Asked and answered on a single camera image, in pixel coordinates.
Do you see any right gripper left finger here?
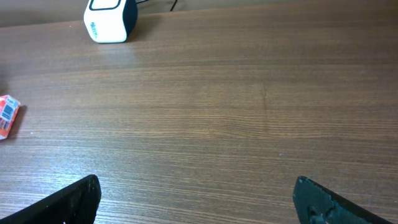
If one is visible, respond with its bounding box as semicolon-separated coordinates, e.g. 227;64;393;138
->
1;174;101;224

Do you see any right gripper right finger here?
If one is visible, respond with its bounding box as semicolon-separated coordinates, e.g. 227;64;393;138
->
293;176;392;224

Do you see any red juice carton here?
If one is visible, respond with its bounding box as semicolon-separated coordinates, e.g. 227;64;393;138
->
1;95;21;140

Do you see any white barcode scanner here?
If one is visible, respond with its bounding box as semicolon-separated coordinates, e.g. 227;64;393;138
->
83;0;138;44

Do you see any black scanner cable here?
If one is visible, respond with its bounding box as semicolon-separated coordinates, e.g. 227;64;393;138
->
134;0;180;12

